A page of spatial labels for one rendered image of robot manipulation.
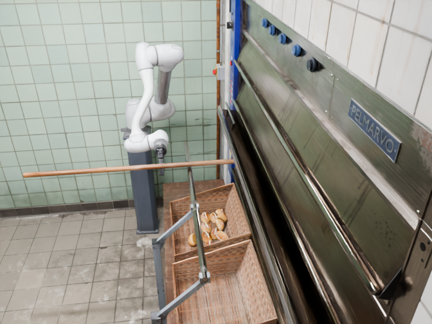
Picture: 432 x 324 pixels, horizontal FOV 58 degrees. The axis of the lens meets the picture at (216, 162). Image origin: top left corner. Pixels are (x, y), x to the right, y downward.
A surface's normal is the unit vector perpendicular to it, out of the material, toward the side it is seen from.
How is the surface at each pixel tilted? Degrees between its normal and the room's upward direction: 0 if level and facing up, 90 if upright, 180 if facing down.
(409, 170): 90
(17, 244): 0
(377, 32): 90
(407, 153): 90
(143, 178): 90
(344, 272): 70
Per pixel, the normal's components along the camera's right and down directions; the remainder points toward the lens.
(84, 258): 0.00, -0.86
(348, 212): -0.93, -0.23
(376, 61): -0.99, 0.07
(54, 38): 0.14, 0.51
